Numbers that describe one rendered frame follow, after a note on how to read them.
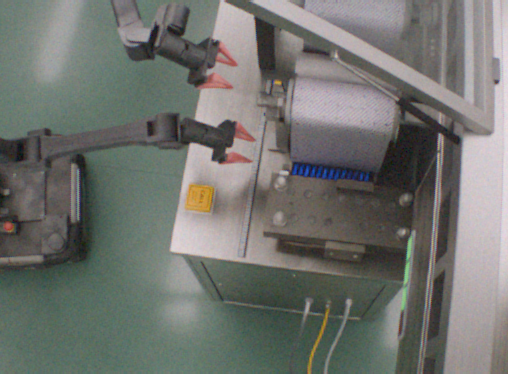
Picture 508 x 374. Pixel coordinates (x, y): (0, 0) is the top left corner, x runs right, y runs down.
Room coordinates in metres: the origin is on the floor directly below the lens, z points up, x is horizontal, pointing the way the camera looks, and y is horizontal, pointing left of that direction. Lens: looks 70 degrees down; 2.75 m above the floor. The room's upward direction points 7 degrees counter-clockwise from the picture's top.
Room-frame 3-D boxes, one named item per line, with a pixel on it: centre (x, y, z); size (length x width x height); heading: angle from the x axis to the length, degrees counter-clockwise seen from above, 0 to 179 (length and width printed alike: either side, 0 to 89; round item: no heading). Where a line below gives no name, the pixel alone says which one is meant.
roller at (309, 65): (0.80, -0.25, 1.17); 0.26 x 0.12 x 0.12; 75
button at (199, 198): (0.62, 0.17, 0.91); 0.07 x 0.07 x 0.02; 75
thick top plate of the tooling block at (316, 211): (0.50, -0.21, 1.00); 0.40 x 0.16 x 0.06; 75
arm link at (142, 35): (0.84, 0.18, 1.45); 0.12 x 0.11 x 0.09; 75
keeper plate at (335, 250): (0.41, -0.20, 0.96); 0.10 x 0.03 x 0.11; 75
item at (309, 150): (0.62, -0.21, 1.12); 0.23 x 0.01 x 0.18; 75
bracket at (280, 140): (0.76, -0.07, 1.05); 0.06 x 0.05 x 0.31; 75
